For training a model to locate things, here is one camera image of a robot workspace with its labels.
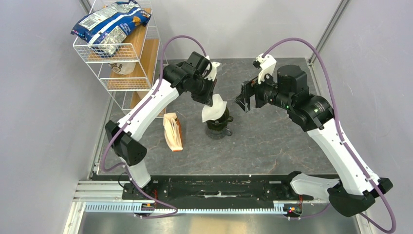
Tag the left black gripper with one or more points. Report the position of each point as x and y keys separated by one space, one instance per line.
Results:
x=207 y=99

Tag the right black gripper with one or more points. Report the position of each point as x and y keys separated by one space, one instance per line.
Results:
x=249 y=88

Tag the white paper coffee filter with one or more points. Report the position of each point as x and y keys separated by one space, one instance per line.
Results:
x=215 y=111

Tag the dark green coffee dripper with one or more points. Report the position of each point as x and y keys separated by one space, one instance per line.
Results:
x=220 y=123

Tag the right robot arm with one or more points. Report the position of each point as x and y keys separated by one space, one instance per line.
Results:
x=357 y=187

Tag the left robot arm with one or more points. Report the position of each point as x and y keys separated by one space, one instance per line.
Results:
x=196 y=75

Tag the clear glass coffee server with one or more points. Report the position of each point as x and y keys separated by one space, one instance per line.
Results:
x=218 y=134

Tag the blue snack bag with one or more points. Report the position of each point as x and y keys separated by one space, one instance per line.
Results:
x=105 y=29

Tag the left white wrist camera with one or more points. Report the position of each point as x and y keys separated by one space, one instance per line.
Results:
x=214 y=68

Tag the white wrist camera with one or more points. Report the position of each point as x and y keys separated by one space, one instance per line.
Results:
x=267 y=64
x=214 y=68

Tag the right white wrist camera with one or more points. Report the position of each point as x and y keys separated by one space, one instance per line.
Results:
x=267 y=64

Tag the white wire wooden shelf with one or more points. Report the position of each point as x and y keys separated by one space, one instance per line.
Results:
x=142 y=47

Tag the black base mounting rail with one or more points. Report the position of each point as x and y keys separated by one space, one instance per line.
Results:
x=196 y=192

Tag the white cable duct strip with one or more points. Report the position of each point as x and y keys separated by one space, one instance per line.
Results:
x=148 y=209

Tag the aluminium corner frame post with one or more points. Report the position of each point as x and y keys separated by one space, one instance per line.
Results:
x=343 y=4

